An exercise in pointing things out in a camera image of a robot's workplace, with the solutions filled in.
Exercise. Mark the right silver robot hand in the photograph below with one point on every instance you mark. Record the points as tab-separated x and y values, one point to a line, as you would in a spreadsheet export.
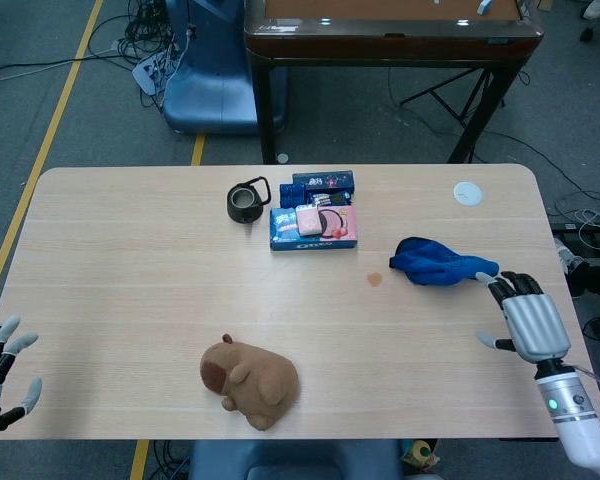
535	325

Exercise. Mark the blue cloth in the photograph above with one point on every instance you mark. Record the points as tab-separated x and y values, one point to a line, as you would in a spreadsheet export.
430	262

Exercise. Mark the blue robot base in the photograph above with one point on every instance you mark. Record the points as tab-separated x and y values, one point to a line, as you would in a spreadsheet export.
210	90

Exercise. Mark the white sneaker with dark trousers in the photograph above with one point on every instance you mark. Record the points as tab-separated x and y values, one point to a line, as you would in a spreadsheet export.
570	255

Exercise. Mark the black tripod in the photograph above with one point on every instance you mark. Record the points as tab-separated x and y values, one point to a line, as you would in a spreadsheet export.
455	95

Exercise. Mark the dark blue snack box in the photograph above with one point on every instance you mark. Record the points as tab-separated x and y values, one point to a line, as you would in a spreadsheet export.
330	182

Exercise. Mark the blue pink Oreo box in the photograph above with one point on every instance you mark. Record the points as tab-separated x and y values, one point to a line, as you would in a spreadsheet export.
285	235

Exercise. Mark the brown capybara plush toy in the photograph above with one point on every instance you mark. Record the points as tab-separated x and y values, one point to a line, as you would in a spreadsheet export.
260	385

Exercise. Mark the blue own robot torso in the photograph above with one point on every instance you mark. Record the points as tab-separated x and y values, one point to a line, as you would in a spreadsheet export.
290	460

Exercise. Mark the black teapot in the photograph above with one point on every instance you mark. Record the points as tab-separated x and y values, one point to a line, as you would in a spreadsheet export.
242	210

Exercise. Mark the dark brown mahjong table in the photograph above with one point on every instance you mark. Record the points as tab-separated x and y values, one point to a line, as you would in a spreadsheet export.
380	45

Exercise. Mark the single blue white mahjong tile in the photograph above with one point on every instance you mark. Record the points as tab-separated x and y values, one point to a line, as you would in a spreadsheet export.
485	6

